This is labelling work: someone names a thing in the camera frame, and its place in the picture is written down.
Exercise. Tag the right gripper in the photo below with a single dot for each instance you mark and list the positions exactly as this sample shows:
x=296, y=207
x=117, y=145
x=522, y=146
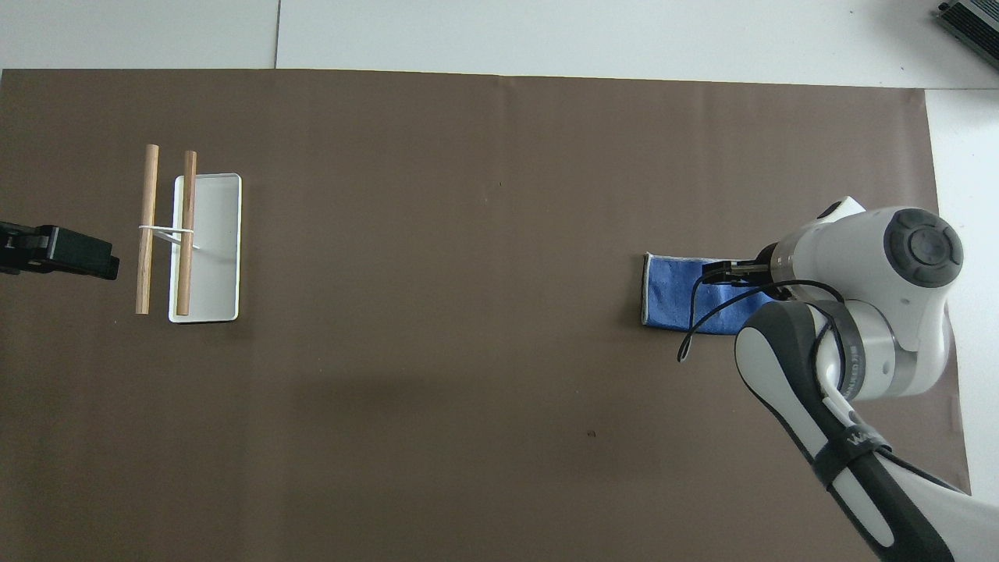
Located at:
x=761, y=272

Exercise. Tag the blue towel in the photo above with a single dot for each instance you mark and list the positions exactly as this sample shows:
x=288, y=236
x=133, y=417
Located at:
x=670, y=293

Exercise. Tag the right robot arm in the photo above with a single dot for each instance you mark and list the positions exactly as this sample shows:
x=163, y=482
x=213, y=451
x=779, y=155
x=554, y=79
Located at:
x=874, y=343

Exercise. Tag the wooden bar towel rack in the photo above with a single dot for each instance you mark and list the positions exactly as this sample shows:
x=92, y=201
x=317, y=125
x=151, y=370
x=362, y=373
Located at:
x=212, y=257

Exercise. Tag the grey metal box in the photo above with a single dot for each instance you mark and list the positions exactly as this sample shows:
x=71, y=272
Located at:
x=974, y=19

